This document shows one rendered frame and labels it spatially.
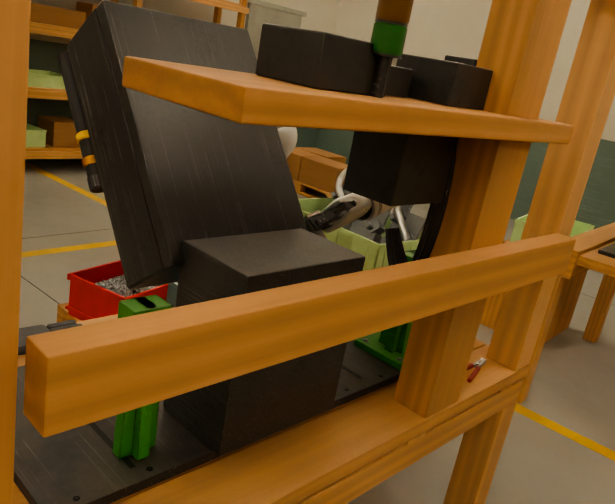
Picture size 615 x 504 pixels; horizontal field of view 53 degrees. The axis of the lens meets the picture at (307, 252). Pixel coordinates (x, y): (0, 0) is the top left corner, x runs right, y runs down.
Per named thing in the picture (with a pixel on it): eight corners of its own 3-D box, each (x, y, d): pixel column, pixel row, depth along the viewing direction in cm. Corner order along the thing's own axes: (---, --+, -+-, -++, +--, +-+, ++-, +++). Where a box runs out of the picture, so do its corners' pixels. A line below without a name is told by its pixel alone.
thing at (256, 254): (161, 406, 119) (180, 238, 108) (276, 368, 140) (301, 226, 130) (219, 457, 107) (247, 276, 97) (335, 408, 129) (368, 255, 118)
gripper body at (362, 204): (343, 200, 153) (311, 214, 146) (366, 180, 145) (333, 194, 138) (359, 226, 152) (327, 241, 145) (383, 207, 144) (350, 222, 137)
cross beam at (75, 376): (22, 414, 63) (25, 335, 61) (546, 266, 156) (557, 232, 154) (42, 439, 60) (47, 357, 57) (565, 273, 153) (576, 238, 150)
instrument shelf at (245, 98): (120, 86, 81) (123, 55, 80) (466, 121, 146) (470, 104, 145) (240, 124, 66) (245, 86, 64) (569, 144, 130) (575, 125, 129)
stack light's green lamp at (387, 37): (361, 51, 91) (367, 19, 90) (381, 56, 95) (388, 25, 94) (387, 56, 88) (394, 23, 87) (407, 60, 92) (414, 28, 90)
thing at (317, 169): (263, 180, 781) (268, 145, 768) (308, 179, 838) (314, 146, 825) (330, 207, 704) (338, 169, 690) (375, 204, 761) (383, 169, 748)
